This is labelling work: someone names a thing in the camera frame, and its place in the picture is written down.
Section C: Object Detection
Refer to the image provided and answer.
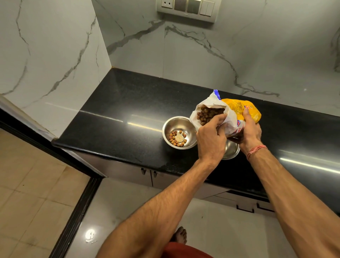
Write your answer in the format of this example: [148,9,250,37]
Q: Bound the white switch panel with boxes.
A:
[156,0,222,23]

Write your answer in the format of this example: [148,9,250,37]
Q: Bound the black door frame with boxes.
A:
[0,107,107,179]

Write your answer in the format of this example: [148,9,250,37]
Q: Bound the person's left foot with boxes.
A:
[170,226,188,245]

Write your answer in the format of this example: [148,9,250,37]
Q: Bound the brown base cabinet door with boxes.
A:
[151,170,229,200]
[75,151,153,188]

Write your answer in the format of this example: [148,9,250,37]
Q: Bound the red shirt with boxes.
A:
[161,242,214,258]

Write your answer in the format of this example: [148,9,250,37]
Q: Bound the black drawer handle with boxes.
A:
[236,204,255,214]
[256,203,274,213]

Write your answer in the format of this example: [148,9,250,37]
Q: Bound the steel food bowl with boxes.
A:
[162,116,198,150]

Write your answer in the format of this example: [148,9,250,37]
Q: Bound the pink thread bracelet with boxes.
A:
[246,144,268,161]

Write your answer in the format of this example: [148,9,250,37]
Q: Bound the person's left forearm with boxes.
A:
[95,158,226,258]

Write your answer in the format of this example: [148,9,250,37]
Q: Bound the steel water bowl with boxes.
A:
[222,139,241,161]

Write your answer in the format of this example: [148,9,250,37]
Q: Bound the yellow dog food bag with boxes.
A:
[189,89,262,138]

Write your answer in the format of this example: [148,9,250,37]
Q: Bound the person's right forearm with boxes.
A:
[248,147,340,258]

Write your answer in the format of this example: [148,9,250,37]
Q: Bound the person's left hand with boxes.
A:
[195,113,228,163]

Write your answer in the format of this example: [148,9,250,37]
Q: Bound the person's right hand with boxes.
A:
[228,106,264,155]

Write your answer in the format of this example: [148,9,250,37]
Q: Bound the brown drawer front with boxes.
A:
[226,192,277,213]
[202,196,277,218]

